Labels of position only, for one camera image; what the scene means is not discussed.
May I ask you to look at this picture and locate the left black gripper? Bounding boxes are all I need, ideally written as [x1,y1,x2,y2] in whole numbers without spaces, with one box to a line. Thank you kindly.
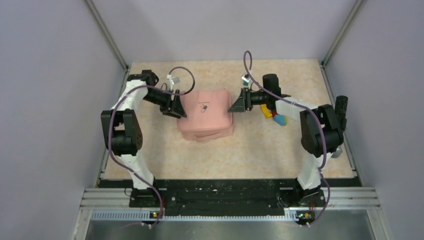
[142,88,186,119]

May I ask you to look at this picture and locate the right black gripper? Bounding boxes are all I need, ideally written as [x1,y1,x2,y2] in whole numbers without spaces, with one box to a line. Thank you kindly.
[228,87,269,114]

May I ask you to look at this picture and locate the pink medicine kit case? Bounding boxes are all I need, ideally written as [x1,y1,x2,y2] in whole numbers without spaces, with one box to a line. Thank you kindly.
[176,88,235,141]

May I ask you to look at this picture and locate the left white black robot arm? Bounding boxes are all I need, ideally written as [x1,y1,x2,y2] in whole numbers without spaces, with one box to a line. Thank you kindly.
[100,69,196,207]

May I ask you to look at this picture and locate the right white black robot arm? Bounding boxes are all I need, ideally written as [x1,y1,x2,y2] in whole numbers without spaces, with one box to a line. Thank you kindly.
[228,73,348,206]

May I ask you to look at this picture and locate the colourful toy blocks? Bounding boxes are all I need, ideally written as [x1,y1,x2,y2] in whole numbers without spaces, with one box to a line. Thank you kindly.
[260,104,288,126]

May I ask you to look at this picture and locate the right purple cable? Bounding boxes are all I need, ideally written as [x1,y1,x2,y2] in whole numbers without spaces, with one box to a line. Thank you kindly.
[243,50,331,228]

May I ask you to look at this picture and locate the purple cable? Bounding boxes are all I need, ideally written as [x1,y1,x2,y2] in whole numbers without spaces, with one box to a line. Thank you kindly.
[108,66,196,229]
[243,50,331,228]

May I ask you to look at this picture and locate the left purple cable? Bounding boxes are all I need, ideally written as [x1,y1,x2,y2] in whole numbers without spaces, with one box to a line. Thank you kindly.
[108,66,196,229]

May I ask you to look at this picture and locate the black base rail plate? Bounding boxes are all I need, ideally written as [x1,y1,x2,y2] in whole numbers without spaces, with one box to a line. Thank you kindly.
[99,178,360,218]

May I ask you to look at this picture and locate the black stand with handle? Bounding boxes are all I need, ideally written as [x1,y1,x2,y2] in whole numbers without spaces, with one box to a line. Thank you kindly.
[334,95,348,132]

